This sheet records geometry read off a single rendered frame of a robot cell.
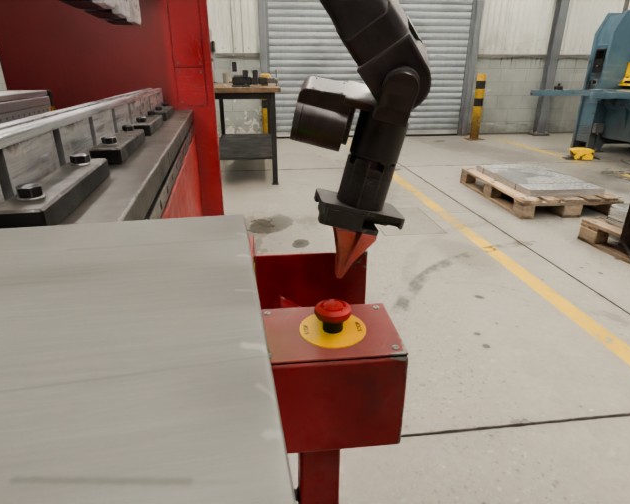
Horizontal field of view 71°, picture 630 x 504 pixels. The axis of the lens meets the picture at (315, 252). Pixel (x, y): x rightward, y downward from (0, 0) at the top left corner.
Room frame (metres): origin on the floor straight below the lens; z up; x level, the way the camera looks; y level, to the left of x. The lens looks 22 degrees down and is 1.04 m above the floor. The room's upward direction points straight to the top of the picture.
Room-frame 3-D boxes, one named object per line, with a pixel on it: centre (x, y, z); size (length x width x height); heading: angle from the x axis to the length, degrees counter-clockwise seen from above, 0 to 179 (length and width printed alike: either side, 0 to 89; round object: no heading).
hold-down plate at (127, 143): (0.97, 0.42, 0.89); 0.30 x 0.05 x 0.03; 12
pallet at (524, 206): (3.80, -1.91, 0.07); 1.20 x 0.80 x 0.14; 5
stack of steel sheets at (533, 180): (3.80, -1.91, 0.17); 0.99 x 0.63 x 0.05; 5
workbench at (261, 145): (5.08, 0.79, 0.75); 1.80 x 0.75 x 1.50; 7
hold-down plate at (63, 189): (0.58, 0.34, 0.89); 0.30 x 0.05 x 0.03; 12
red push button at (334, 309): (0.41, -0.02, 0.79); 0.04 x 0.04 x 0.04
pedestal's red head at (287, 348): (0.45, 0.00, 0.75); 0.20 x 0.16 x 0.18; 6
